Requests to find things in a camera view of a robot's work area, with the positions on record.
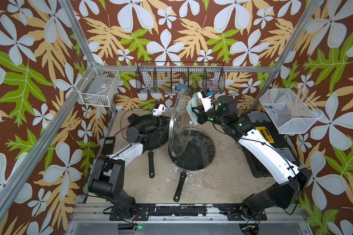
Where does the white wire basket left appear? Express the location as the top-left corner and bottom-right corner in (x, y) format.
(76, 63), (121, 107)

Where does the aluminium frame post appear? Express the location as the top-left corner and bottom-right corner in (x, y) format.
(58, 1), (117, 116)

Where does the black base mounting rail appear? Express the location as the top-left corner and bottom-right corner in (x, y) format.
(109, 202), (268, 221)

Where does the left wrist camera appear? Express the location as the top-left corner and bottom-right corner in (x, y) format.
(153, 104), (166, 117)

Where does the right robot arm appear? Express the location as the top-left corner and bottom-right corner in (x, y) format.
(187, 90), (312, 220)

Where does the blue object in basket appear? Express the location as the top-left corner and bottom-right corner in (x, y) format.
(177, 85), (186, 91)

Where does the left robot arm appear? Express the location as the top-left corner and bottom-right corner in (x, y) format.
(87, 115), (170, 220)

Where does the white wire basket right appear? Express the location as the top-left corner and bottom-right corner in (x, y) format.
(260, 85), (323, 135)

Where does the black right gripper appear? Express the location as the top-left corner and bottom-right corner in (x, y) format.
(191, 105), (229, 130)

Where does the white wire basket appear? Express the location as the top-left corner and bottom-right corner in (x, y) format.
(260, 85), (323, 135)
(76, 63), (121, 107)

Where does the black wire basket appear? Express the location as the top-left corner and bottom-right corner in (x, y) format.
(134, 61), (226, 94)

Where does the small black battery box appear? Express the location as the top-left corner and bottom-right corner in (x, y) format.
(127, 113), (139, 123)

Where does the black power adapter brick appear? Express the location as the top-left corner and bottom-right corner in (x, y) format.
(101, 137), (116, 155)

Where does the black back frying pan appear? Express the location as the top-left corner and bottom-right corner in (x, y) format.
(126, 115), (169, 178)

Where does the black yellow tool case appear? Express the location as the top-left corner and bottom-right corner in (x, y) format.
(241, 111), (301, 178)

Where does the black frying pan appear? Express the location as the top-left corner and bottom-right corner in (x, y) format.
(126, 115), (169, 178)
(167, 128), (216, 203)

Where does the light green fluffy cloth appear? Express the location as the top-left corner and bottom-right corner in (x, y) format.
(186, 93), (200, 126)

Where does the black front frying pan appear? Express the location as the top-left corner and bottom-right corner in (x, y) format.
(167, 128), (216, 203)

